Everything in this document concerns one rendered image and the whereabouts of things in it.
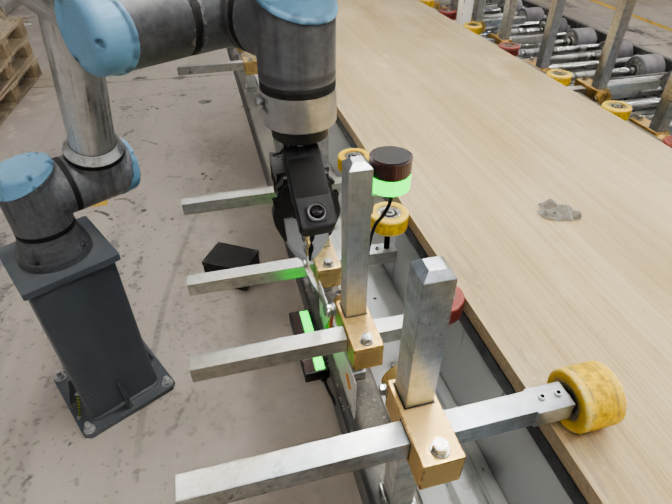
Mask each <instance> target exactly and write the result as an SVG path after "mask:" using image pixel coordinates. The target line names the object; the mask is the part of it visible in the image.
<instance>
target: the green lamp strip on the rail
mask: <svg viewBox="0 0 672 504"><path fill-rule="evenodd" d="M300 316H301V319H302V323H303V326H304V330H305V333H309V332H314V330H313V326H312V323H311V320H310V316H309V313H308V311H302V312H300ZM313 361H314V365H315V368H316V370H321V369H325V367H324V362H323V359H322V356H320V357H315V358H313Z"/></svg>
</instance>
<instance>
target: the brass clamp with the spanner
mask: <svg viewBox="0 0 672 504"><path fill-rule="evenodd" d="M333 302H334V304H335V308H336V316H335V321H336V324H337V327H340V326H343V328H344V331H345V333H346V336H347V339H348V344H347V351H346V352H347V354H348V357H349V360H350V363H351V366H352V368H353V370H354V371H356V370H360V369H365V368H370V367H374V366H379V365H382V362H383V351H384V343H383V341H382V339H381V337H380V334H379V332H378V330H377V328H376V325H375V323H374V321H373V318H372V316H371V314H370V312H369V309H368V307H367V305H366V314H361V315H355V316H350V317H346V316H345V313H344V311H343V308H342V305H341V293H340V294H339V295H337V296H336V297H335V299H334V300H333ZM367 332H369V333H370V334H371V335H372V338H373V343H372V344H371V345H370V346H364V345H362V344H361V343H360V338H361V336H362V334H363V333H367Z"/></svg>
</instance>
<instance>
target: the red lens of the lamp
mask: <svg viewBox="0 0 672 504"><path fill-rule="evenodd" d="M375 149H377V148H375ZM375 149H373V150H372V151H371V152H370V153H369V163H370V164H371V166H372V168H373V169H374V171H373V177H375V178H377V179H380V180H384V181H399V180H403V179H406V178H408V177H409V176H410V175H411V173H412V164H413V155H412V153H411V152H410V151H408V150H407V149H405V150H407V151H408V152H409V153H410V155H411V159H410V160H409V161H408V162H407V163H405V164H402V165H394V166H391V165H384V164H380V163H378V162H376V161H374V160H373V159H372V157H371V154H372V152H373V151H374V150H375Z"/></svg>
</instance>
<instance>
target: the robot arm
mask: <svg viewBox="0 0 672 504"><path fill-rule="evenodd" d="M16 1H18V2H19V3H21V4H22V5H24V6H25V7H27V8H29V9H30V10H32V11H33V12H35V13H36V14H37V17H38V21H39V25H40V29H41V33H42V37H43V41H44V45H45V49H46V53H47V57H48V61H49V65H50V69H51V73H52V77H53V81H54V85H55V89H56V93H57V97H58V101H59V105H60V109H61V113H62V117H63V121H64V125H65V129H66V133H67V137H66V138H65V140H64V141H63V144H62V152H63V155H60V156H57V157H54V158H51V157H50V156H49V155H48V154H46V153H42V152H40V153H38V152H28V153H23V154H19V155H16V156H13V157H12V158H10V159H6V160H4V161H3V162H1V163H0V208H1V210H2V212H3V214H4V216H5V218H6V220H7V222H8V224H9V226H10V228H11V230H12V232H13V234H14V236H15V238H16V258H17V261H18V263H19V265H20V266H21V268H22V269H24V270H25V271H27V272H30V273H35V274H47V273H54V272H58V271H62V270H65V269H67V268H70V267H72V266H74V265H76V264H77V263H79V262H81V261H82V260H83V259H84V258H86V257H87V256H88V254H89V253H90V252H91V250H92V247H93V241H92V239H91V236H90V234H89V233H88V231H87V230H86V229H85V228H84V227H83V226H82V225H80V224H79V223H78V222H77V221H76V219H75V217H74V214H73V213H75V212H78V211H80V210H83V209H85V208H88V207H90V206H93V205H96V204H98V203H101V202H103V201H106V200H108V199H111V198H114V197H116V196H119V195H121V194H125V193H127V192H128V191H130V190H132V189H134V188H136V187H137V186H138V185H139V183H140V179H141V178H140V176H141V172H140V167H139V163H138V160H137V157H136V156H134V153H133V152H134V151H133V149H132V147H131V146H130V145H129V143H128V142H127V141H126V140H124V139H123V138H121V137H120V136H119V135H117V134H116V133H114V126H113V120H112V113H111V107H110V100H109V94H108V87H107V81H106V77H108V76H122V75H126V74H128V73H130V72H132V71H133V70H137V69H141V68H145V67H149V66H153V65H157V64H162V63H166V62H170V61H174V60H178V59H182V58H186V57H189V56H194V55H199V54H203V53H207V52H211V51H215V50H219V49H223V48H227V47H235V48H238V49H240V50H243V51H245V52H248V53H250V54H252V55H255V56H256V59H257V69H258V80H259V88H260V92H261V95H262V96H259V97H256V104H257V105H261V107H262V116H263V122H264V124H265V125H266V126H267V127H268V128H269V129H271V133H272V137H273V138H274V139H275V140H276V141H278V142H280V143H282V146H283V148H281V151H277V152H269V157H270V168H271V180H272V186H273V189H274V193H275V194H276V197H274V198H272V201H273V206H272V217H273V220H274V224H275V226H276V229H277V230H278V232H279V233H280V235H281V237H282V238H283V240H284V241H285V242H286V244H287V245H288V247H289V248H290V250H291V251H292V253H293V254H294V255H295V256H296V257H297V258H299V259H300V260H301V261H302V258H303V257H305V258H306V257H307V255H306V252H305V249H304V245H305V243H304V240H303V237H302V236H304V237H308V236H310V240H311V244H310V247H309V261H313V260H314V259H315V258H316V257H317V255H318V254H319V253H320V252H321V250H322V249H323V247H324V246H325V244H326V242H327V241H328V238H329V236H330V235H331V234H332V232H333V230H334V228H335V225H336V223H337V221H338V218H339V214H340V204H339V200H338V197H339V192H338V190H337V189H332V186H331V185H333V184H334V183H335V181H334V179H333V177H331V176H330V175H329V166H328V164H327V162H326V160H325V158H324V156H323V154H322V152H321V150H320V148H319V146H318V144H317V143H318V142H320V141H322V140H324V139H325V138H326V137H327V136H328V128H330V127H331V126H332V125H333V124H334V123H335V121H336V119H337V98H336V15H337V13H338V3H337V0H16ZM281 154H282V156H279V155H281ZM275 156H277V158H276V157H275ZM61 236H62V237H61Z"/></svg>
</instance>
